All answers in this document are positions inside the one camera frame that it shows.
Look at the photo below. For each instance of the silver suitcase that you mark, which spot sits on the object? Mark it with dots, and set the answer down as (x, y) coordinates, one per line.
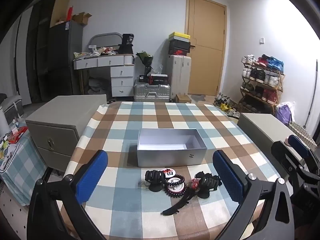
(150, 93)

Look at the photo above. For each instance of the wooden door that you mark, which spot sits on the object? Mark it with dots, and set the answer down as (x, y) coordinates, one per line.
(205, 55)

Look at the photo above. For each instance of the grey arched mirror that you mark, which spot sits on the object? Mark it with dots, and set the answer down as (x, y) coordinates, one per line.
(105, 38)

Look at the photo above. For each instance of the white desk with drawers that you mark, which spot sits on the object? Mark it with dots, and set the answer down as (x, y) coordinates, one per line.
(121, 72)

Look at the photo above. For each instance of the woven basket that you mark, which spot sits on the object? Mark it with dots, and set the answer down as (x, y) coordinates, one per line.
(303, 133)

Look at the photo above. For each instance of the clutter on desk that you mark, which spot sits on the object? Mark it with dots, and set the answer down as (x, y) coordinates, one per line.
(98, 50)

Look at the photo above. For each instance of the open cardboard box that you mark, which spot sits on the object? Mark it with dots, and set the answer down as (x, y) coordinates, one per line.
(81, 18)

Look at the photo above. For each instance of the silver cardboard box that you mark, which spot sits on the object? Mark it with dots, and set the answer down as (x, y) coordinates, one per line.
(162, 158)

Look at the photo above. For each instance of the round printed pin badge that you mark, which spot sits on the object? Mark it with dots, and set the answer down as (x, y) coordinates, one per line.
(168, 172)

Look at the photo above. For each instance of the blue checked cloth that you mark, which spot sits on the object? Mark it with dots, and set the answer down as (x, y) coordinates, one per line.
(20, 170)

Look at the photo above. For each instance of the wooden shoe rack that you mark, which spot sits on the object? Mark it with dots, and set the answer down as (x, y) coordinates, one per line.
(280, 83)

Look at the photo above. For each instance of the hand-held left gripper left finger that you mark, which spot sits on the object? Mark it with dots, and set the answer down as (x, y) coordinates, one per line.
(92, 176)

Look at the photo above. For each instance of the black boot box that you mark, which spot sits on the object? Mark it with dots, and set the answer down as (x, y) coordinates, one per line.
(126, 43)

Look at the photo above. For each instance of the black hair claw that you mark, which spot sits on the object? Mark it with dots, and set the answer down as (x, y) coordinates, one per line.
(153, 176)
(208, 181)

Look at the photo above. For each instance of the clear plastic bag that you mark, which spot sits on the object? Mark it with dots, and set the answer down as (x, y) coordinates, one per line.
(158, 70)

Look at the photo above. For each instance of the grey cabinet with drawers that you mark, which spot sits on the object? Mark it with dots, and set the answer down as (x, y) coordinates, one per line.
(65, 110)

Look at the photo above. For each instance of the beige upright suitcase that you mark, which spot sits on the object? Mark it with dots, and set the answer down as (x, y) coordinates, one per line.
(178, 75)

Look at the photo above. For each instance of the black box with red stripe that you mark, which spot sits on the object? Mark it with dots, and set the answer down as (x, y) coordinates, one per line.
(158, 79)

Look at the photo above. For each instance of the dark wardrobe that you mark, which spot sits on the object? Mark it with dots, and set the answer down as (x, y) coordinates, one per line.
(35, 55)

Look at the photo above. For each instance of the red ornament hair clip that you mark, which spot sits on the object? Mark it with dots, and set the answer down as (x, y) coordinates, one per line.
(194, 184)

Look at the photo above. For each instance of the brown cardboard box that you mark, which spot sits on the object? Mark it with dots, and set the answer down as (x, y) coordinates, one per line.
(183, 98)

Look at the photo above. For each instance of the white perforated board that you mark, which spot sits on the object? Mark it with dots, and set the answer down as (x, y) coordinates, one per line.
(12, 217)

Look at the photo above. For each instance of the dark grey fridge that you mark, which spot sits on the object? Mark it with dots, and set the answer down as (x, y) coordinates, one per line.
(65, 55)

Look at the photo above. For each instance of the flat cardboard sheet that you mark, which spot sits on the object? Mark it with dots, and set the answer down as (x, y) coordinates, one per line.
(58, 10)

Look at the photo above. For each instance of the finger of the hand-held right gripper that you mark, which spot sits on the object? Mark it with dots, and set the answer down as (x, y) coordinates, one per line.
(298, 145)
(285, 155)

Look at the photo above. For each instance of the small black box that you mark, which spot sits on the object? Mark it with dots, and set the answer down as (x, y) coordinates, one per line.
(143, 78)

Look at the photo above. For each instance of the purple bag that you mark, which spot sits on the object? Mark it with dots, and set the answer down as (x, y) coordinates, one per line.
(283, 113)

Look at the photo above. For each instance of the dark wrapped flower bouquet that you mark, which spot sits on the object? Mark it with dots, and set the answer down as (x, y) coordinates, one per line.
(145, 58)

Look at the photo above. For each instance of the black and red shoe box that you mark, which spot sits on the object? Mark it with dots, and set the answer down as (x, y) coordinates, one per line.
(178, 52)

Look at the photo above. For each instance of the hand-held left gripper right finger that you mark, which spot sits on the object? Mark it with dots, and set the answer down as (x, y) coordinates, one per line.
(228, 177)

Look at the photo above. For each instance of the pile of shoes on floor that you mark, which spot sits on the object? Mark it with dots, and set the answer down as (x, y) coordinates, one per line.
(226, 105)

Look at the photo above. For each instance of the rows of shoes on rack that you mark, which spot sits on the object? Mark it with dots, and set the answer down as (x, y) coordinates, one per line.
(261, 76)

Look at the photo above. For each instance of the long black hair clip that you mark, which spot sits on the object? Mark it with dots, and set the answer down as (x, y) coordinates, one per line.
(177, 206)

